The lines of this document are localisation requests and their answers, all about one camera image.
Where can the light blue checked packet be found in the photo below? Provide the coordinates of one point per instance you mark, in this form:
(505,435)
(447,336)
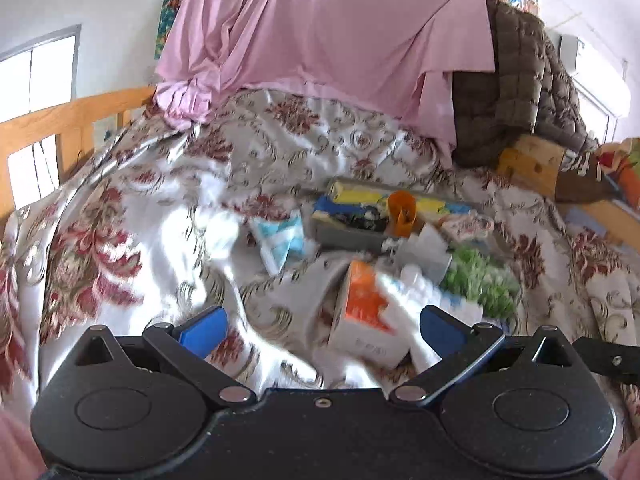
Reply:
(280,240)

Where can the window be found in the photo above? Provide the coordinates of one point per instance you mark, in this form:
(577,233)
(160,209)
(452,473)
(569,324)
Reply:
(20,80)

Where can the brown cloth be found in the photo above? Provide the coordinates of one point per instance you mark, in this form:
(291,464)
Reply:
(582,182)

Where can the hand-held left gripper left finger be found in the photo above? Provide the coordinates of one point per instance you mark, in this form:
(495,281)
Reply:
(202,330)

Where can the colourful printed cushion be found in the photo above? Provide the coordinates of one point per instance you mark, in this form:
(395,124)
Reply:
(625,170)

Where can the brown quilted jacket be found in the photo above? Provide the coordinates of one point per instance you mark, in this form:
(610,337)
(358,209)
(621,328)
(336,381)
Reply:
(520,85)

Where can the orange ribbed cup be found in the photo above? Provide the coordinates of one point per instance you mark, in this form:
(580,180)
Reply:
(400,215)

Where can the yellow printed cloth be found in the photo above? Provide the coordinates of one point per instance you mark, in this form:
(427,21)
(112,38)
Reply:
(435,206)

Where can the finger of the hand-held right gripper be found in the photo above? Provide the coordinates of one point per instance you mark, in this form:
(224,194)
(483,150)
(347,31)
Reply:
(615,362)

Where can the blue and white packet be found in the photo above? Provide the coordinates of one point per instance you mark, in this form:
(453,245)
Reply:
(430,290)

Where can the grey pouch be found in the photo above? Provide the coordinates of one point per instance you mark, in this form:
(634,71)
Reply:
(425,255)

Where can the bag of green pieces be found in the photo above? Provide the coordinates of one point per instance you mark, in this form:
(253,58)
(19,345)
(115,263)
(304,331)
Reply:
(480,275)

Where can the grey tray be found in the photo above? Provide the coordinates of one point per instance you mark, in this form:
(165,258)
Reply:
(345,240)

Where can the white and orange box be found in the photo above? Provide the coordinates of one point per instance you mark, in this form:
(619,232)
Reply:
(365,305)

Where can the white air conditioner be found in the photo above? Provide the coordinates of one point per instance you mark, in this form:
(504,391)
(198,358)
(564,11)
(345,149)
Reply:
(595,75)

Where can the blue and yellow cloth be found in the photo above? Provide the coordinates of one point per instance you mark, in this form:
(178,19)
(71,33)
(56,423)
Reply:
(350,197)

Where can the pink cloth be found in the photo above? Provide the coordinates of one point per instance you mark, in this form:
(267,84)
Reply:
(325,25)

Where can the yellow cardboard box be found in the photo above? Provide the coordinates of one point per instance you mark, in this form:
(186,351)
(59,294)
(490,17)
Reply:
(530,165)

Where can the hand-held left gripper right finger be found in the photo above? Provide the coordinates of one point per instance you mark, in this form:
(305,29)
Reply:
(440,330)

